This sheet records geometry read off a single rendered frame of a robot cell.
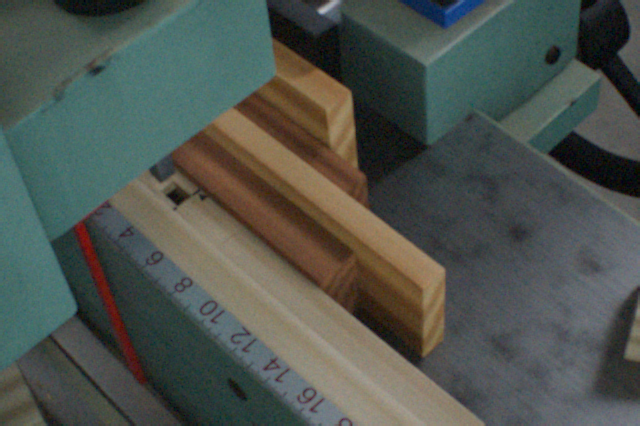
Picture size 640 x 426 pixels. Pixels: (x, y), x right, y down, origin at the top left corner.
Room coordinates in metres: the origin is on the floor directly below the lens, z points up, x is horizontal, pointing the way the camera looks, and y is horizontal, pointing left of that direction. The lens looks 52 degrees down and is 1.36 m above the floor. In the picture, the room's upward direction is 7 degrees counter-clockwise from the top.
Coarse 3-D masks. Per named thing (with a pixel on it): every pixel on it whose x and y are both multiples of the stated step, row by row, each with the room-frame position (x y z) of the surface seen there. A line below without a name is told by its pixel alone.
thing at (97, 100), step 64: (0, 0) 0.36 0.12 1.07; (192, 0) 0.34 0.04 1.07; (256, 0) 0.35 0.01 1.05; (0, 64) 0.32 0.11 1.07; (64, 64) 0.31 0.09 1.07; (128, 64) 0.31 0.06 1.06; (192, 64) 0.33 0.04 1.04; (256, 64) 0.35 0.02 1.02; (64, 128) 0.29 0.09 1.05; (128, 128) 0.31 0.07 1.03; (192, 128) 0.33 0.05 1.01; (64, 192) 0.29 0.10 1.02
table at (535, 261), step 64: (576, 64) 0.47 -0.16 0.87; (384, 128) 0.41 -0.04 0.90; (512, 128) 0.42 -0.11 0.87; (384, 192) 0.36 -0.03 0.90; (448, 192) 0.36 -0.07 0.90; (512, 192) 0.35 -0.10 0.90; (576, 192) 0.35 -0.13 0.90; (64, 256) 0.37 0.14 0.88; (448, 256) 0.32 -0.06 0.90; (512, 256) 0.31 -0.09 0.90; (576, 256) 0.31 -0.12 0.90; (128, 320) 0.32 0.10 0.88; (448, 320) 0.28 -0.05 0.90; (512, 320) 0.28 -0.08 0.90; (576, 320) 0.27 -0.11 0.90; (192, 384) 0.28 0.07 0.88; (448, 384) 0.25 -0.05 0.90; (512, 384) 0.24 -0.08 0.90; (576, 384) 0.24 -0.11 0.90
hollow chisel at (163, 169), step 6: (168, 156) 0.35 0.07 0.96; (162, 162) 0.35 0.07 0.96; (168, 162) 0.35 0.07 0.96; (150, 168) 0.35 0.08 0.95; (156, 168) 0.35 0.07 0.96; (162, 168) 0.35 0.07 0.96; (168, 168) 0.35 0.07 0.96; (174, 168) 0.35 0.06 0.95; (156, 174) 0.35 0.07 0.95; (162, 174) 0.35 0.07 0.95; (168, 174) 0.35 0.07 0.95; (162, 180) 0.35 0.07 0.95
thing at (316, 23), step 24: (288, 0) 0.41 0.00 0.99; (312, 0) 0.45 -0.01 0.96; (336, 0) 0.44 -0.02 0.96; (288, 24) 0.40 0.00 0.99; (312, 24) 0.39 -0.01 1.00; (336, 24) 0.39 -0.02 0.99; (288, 48) 0.40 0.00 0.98; (312, 48) 0.38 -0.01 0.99; (336, 48) 0.39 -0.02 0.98; (336, 72) 0.39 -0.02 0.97
